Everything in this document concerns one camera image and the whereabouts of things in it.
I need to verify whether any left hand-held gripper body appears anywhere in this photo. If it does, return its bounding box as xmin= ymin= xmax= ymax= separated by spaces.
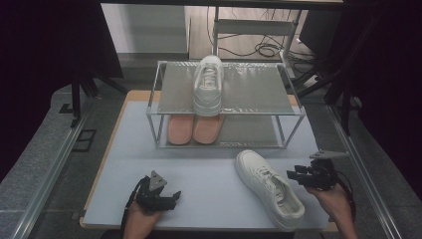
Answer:
xmin=133 ymin=169 xmax=172 ymax=214

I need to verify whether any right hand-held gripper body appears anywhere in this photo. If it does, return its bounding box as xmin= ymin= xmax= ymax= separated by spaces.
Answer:
xmin=306 ymin=149 xmax=349 ymax=191

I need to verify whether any white lace-up sneaker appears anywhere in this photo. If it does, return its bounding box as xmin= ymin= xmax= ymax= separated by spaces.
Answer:
xmin=235 ymin=149 xmax=307 ymax=233
xmin=192 ymin=55 xmax=225 ymax=118

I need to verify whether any pink rubber slipper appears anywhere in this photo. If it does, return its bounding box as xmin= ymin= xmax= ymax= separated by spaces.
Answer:
xmin=167 ymin=115 xmax=195 ymax=145
xmin=192 ymin=115 xmax=227 ymax=145

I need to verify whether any two-tier metal shoe rack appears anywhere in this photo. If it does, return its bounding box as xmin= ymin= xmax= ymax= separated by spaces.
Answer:
xmin=145 ymin=60 xmax=307 ymax=150

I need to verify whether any person's left hand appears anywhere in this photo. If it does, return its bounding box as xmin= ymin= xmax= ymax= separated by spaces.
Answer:
xmin=123 ymin=200 xmax=164 ymax=235

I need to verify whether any white table mat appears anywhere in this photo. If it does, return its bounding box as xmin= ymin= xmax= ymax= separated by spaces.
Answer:
xmin=82 ymin=100 xmax=336 ymax=231

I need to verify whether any black tripod stand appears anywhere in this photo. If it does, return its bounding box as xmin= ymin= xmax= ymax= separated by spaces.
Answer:
xmin=291 ymin=13 xmax=382 ymax=137
xmin=70 ymin=64 xmax=128 ymax=129

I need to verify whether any white power strip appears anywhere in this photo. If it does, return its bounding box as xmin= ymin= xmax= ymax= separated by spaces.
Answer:
xmin=298 ymin=74 xmax=320 ymax=88

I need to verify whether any black curtain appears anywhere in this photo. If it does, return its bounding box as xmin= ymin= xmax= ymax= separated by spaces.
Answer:
xmin=0 ymin=0 xmax=124 ymax=182
xmin=339 ymin=0 xmax=422 ymax=200

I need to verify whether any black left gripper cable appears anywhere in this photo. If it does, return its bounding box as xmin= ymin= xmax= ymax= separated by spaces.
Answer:
xmin=120 ymin=176 xmax=147 ymax=231

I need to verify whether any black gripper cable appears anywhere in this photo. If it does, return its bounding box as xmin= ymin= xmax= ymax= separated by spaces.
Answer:
xmin=120 ymin=176 xmax=147 ymax=231
xmin=333 ymin=170 xmax=358 ymax=224

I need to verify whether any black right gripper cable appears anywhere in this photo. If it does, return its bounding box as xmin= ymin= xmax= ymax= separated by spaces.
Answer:
xmin=333 ymin=170 xmax=358 ymax=224

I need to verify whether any aluminium floor rail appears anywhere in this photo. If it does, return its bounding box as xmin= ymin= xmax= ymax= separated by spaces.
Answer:
xmin=325 ymin=104 xmax=403 ymax=239
xmin=12 ymin=99 xmax=98 ymax=239

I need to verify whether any black coiled floor cable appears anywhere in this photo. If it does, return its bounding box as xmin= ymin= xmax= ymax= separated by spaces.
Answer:
xmin=253 ymin=42 xmax=284 ymax=59

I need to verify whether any grey metal stand frame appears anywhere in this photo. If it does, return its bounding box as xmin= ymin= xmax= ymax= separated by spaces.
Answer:
xmin=211 ymin=6 xmax=297 ymax=78

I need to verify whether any long black floor cable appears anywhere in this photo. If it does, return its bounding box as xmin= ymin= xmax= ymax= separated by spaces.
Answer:
xmin=206 ymin=6 xmax=257 ymax=58

